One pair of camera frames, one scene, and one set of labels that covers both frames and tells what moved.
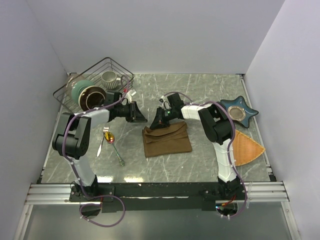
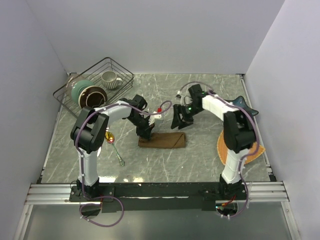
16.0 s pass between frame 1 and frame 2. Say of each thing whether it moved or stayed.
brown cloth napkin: moved
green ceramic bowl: stayed
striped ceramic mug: stayed
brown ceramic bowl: stayed
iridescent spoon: stayed
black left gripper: moved
